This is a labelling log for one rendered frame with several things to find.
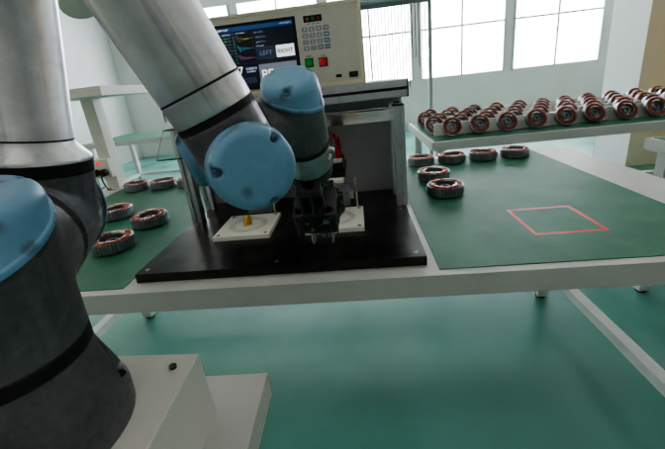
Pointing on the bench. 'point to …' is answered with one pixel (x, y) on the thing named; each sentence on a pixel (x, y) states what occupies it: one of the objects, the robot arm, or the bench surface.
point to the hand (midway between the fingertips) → (326, 229)
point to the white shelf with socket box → (92, 106)
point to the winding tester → (317, 38)
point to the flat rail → (359, 118)
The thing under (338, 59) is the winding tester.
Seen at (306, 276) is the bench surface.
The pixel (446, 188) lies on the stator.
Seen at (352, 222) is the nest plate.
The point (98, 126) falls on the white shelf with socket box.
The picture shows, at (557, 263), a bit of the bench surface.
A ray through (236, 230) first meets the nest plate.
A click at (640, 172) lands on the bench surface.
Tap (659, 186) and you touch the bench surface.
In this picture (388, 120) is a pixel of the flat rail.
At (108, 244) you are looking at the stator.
